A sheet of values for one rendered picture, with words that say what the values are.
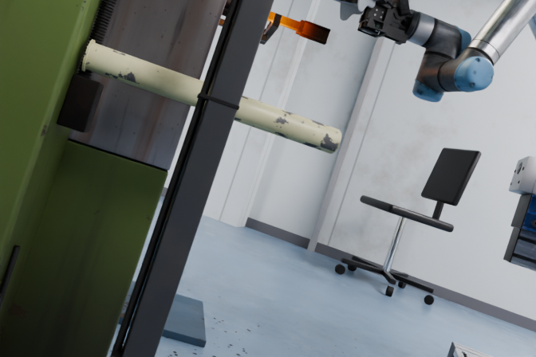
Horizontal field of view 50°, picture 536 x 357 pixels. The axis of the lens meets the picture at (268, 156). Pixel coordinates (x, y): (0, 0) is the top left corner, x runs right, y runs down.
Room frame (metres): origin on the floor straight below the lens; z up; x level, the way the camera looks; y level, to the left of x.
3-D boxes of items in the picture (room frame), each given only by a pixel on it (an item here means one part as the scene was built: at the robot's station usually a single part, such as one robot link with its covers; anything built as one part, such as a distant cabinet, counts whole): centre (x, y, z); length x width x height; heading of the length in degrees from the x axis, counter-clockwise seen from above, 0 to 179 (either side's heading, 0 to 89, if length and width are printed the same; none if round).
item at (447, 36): (1.43, -0.33, 0.98); 0.11 x 0.08 x 0.09; 101
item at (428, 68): (1.41, -0.33, 0.88); 0.11 x 0.08 x 0.11; 20
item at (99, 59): (0.97, 0.11, 0.62); 0.44 x 0.05 x 0.05; 101
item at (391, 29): (1.40, -0.17, 0.97); 0.12 x 0.08 x 0.09; 101
